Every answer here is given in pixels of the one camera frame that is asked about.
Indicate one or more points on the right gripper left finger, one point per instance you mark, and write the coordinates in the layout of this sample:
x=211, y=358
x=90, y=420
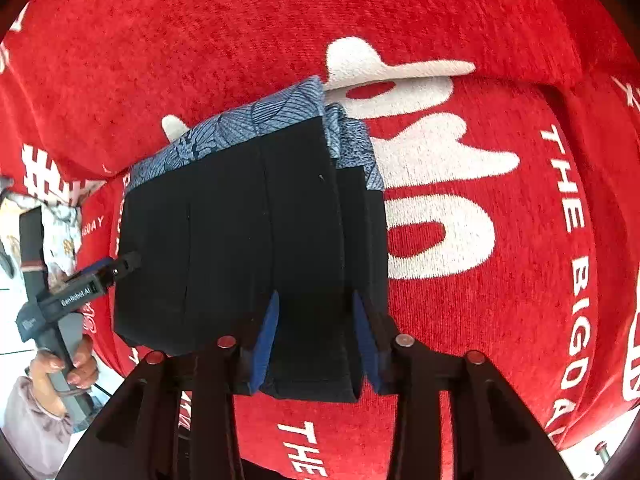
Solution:
x=174, y=418

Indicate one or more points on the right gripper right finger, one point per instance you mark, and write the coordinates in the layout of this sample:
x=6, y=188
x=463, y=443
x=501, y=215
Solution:
x=493, y=433

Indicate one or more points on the black pants grey waistband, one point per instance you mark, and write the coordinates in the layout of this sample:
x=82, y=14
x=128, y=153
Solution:
x=273, y=212

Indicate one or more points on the person's left forearm sleeve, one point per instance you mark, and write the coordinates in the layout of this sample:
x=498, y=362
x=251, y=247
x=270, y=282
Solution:
x=38, y=438

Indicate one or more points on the person's left hand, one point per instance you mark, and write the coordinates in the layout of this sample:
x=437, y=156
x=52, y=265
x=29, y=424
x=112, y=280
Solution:
x=83, y=372

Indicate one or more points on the white floral patterned cloth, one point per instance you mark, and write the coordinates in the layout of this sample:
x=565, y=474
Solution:
x=61, y=235

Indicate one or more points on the red blanket white lettering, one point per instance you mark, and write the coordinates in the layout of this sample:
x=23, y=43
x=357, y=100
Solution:
x=507, y=136

